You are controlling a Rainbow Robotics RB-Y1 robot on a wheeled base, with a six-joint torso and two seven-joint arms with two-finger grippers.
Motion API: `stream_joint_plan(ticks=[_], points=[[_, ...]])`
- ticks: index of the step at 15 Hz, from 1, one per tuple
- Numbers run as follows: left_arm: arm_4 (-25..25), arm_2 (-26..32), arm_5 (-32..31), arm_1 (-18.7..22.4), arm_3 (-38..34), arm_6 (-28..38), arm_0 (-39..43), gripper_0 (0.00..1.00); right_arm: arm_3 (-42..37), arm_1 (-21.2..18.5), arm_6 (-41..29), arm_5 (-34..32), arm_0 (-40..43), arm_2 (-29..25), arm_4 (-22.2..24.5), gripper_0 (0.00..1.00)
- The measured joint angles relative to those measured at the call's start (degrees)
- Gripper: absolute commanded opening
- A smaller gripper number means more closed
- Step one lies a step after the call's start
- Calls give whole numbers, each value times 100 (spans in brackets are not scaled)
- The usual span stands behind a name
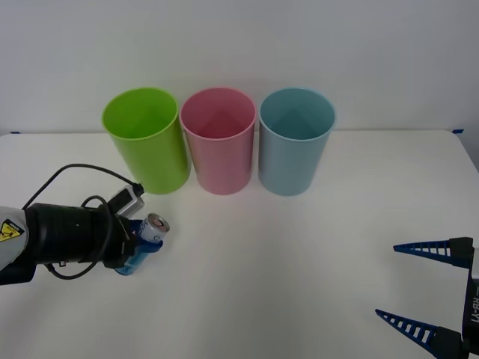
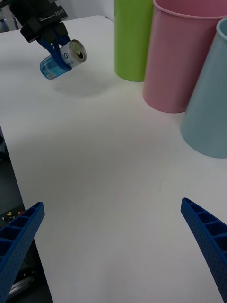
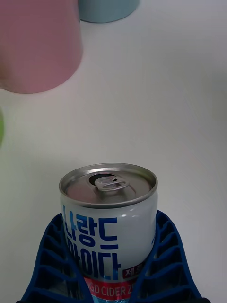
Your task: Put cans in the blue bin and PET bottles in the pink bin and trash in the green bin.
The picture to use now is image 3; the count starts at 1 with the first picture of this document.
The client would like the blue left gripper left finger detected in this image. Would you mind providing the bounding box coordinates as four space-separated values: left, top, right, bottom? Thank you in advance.
15 212 93 303

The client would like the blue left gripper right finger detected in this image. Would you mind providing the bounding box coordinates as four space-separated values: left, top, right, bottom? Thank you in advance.
130 209 212 303

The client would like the white can with blue print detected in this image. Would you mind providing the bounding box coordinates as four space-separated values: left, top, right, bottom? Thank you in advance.
59 162 158 303

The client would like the green plastic bin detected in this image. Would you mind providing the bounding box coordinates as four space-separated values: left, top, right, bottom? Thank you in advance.
0 106 5 149

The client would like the pink plastic bin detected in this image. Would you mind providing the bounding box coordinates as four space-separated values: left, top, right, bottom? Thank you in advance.
0 0 84 94

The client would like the pale blue plastic bin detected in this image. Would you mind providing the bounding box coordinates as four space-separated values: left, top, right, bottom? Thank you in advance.
78 0 140 24

